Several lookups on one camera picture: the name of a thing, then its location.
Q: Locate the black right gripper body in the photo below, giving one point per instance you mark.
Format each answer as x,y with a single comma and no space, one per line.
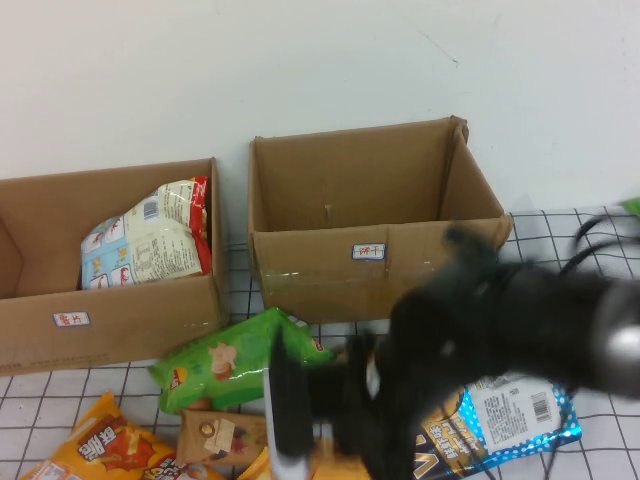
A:
440,340

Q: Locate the green object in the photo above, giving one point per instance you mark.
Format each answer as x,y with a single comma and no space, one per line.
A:
632,207

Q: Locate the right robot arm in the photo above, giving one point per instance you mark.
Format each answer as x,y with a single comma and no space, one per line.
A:
565,330

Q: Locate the brown wafer snack packet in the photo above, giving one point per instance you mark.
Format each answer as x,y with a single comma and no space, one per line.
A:
220,435

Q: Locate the red white shrimp chips bag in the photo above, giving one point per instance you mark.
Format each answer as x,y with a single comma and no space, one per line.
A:
150,245

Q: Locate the tall taped cardboard box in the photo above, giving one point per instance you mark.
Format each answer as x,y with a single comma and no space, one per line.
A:
325,280

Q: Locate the green potato chips bag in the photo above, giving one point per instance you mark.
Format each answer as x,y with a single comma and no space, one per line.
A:
230,355

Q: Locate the blue Vikar shrimp chips bag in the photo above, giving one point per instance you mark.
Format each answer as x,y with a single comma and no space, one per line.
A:
510,415

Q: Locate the wide low cardboard box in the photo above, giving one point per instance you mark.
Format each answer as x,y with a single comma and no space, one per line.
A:
140,320

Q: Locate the orange snack bag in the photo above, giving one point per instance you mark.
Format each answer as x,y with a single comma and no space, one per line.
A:
105,445

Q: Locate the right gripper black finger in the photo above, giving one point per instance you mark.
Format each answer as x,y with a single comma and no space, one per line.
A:
392,450
350,440

